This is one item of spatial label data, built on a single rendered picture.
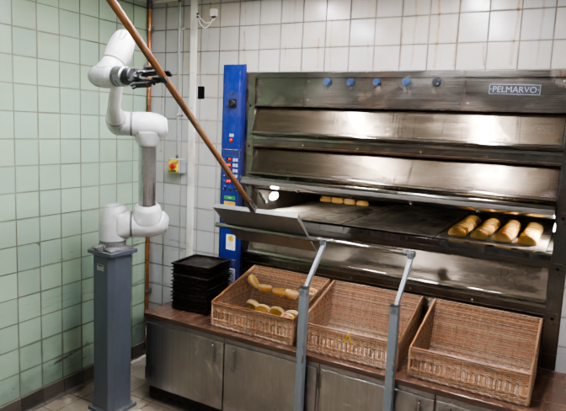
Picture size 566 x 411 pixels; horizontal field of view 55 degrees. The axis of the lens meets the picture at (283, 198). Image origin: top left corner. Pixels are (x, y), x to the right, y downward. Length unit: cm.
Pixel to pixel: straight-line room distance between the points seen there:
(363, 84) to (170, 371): 209
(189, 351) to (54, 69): 186
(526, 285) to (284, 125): 166
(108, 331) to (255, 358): 90
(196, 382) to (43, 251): 121
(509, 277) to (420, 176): 71
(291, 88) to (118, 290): 160
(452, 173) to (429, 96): 44
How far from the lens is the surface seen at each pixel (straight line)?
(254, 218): 309
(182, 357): 349
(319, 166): 335
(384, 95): 322
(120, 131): 309
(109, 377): 356
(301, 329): 290
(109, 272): 334
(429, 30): 318
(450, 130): 310
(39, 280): 362
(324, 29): 340
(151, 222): 328
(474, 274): 316
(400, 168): 318
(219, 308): 327
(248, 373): 324
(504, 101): 308
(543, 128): 305
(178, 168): 385
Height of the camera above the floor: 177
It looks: 8 degrees down
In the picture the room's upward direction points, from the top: 2 degrees clockwise
